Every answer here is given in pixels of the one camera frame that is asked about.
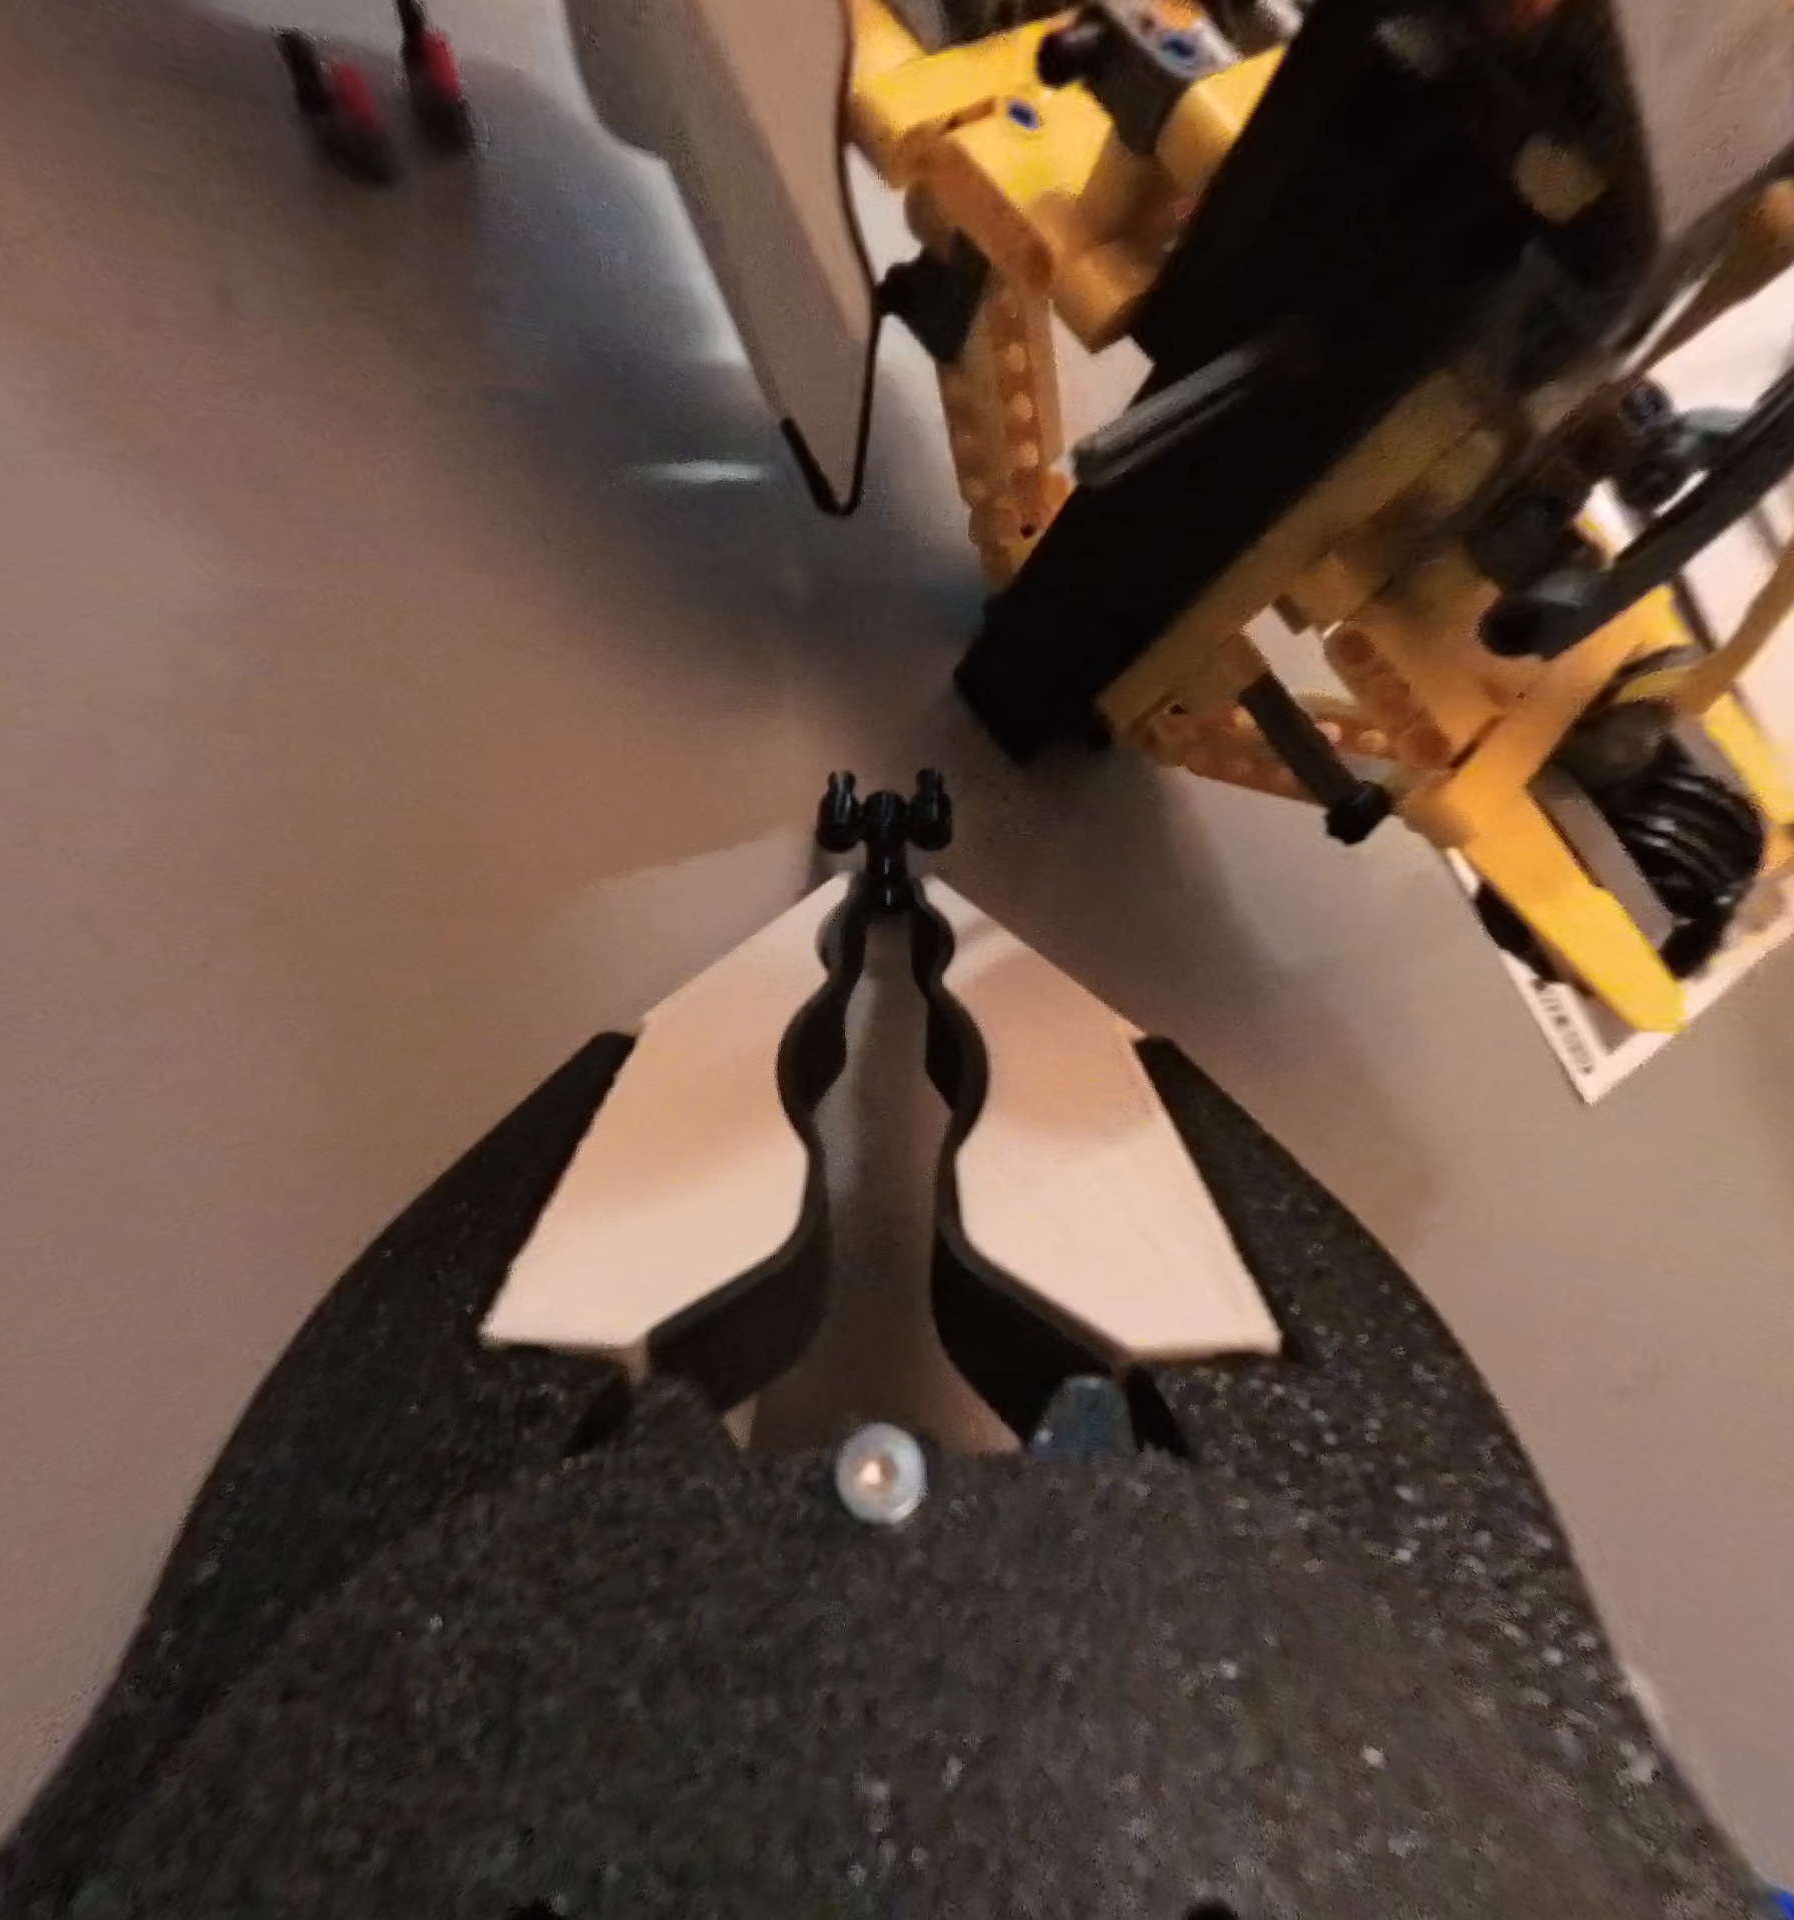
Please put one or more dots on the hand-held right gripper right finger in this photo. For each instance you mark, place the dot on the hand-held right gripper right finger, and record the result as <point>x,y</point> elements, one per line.
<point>1089,1187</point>

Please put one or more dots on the small black connector piece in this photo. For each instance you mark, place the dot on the small black connector piece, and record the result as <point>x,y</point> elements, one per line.
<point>882,833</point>

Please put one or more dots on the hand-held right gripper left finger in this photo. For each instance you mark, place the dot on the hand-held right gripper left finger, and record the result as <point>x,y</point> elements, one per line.
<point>674,1187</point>

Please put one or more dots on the dark grey axle rod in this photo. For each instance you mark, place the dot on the dark grey axle rod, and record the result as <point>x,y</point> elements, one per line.
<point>1166,414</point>

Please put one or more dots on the small red black pin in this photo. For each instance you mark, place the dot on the small red black pin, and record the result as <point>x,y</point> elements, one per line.
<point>437,76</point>
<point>345,112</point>

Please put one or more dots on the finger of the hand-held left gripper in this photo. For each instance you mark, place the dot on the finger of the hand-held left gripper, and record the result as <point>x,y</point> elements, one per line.
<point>721,181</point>

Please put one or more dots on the yellow grey sticker sheet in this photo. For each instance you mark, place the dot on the yellow grey sticker sheet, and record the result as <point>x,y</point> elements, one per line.
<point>1588,1049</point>

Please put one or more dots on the yellow building block vehicle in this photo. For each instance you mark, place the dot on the yellow building block vehicle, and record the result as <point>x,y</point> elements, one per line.
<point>1288,372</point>

